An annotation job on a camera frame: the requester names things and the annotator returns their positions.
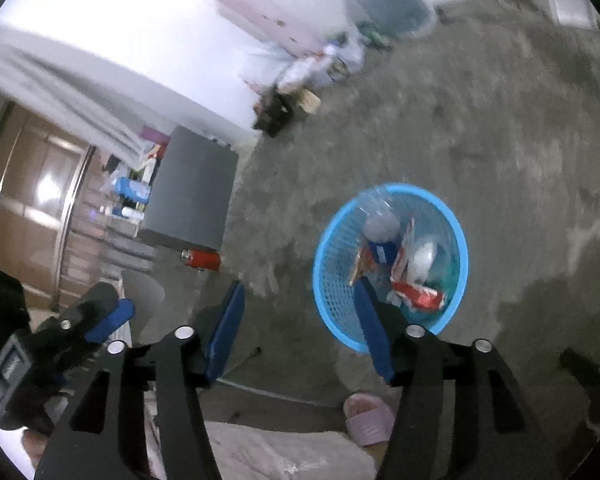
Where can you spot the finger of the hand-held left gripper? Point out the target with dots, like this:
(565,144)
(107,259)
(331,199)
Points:
(111,317)

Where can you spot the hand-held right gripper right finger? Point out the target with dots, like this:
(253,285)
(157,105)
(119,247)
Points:
(375,332)

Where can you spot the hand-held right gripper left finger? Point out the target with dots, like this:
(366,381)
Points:
(224,332)

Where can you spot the blue plastic basket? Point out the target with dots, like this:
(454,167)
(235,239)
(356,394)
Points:
(340,310)

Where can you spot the clear orange snack wrapper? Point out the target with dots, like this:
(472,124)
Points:
(360,266)

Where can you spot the blue label plastic bottle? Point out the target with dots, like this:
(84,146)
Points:
(382,252)

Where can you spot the white plastic bag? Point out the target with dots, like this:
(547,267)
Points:
(422,260)

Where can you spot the clear plastic bottle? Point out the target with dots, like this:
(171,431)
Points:
(380,220)

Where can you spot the red can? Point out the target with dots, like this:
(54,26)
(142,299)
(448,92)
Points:
(202,259)

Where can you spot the pink slipper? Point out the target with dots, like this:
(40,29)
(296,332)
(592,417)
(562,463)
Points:
(367,417)

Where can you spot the white fuzzy blanket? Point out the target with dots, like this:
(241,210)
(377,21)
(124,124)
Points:
(260,452)

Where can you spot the blue lotion bottle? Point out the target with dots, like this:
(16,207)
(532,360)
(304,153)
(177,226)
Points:
(132,188)

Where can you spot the grey cabinet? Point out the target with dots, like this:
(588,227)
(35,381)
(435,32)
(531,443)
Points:
(190,195)

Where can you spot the purple cup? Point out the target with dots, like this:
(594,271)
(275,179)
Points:
(152,135)

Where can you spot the dark object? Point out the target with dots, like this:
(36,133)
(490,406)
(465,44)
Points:
(585,370)

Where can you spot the dark box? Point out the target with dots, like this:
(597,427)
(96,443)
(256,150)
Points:
(275,110)

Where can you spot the white curtain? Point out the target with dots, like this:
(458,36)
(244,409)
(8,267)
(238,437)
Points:
(55,90)

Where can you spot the brown paper piece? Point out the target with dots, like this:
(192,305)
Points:
(310,101)

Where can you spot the white bag of goods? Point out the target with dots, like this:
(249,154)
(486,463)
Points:
(330,62)

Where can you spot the pink board against wall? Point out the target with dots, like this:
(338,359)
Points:
(260,5)

